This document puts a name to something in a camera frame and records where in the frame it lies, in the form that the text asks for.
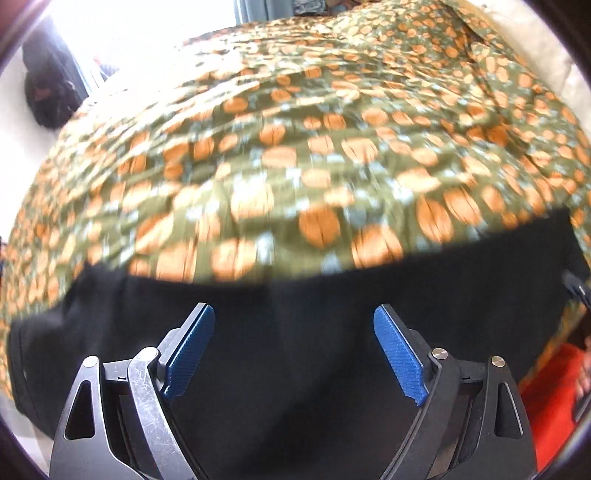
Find orange fleece garment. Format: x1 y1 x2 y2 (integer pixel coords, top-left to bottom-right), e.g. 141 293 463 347
517 342 591 472

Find dark hanging coats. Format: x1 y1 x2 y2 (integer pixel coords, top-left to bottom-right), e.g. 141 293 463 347
21 28 90 130

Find green orange floral duvet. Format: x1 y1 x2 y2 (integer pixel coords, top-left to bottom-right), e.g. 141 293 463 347
0 0 591 352

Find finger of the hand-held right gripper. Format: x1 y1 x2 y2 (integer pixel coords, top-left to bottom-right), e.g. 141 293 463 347
561 270 591 319

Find black pants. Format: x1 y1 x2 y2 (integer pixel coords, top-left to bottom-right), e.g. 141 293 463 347
8 208 587 480

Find blue curtain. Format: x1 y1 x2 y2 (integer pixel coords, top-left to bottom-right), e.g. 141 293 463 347
235 0 296 21

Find cream padded headboard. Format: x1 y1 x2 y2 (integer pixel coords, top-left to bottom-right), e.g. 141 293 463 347
480 0 587 107

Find glass sliding door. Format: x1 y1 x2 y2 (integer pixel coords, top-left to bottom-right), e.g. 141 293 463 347
46 0 241 93

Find pile of colourful clothes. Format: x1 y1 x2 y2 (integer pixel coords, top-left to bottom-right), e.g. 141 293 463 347
295 0 361 12

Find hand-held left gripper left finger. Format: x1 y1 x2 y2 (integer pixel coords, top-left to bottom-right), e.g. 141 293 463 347
48 302 216 480

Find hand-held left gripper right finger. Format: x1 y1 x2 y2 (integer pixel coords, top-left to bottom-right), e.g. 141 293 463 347
372 304 539 480

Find dark clothes by door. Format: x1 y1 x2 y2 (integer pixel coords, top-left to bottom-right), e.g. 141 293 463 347
95 55 121 80

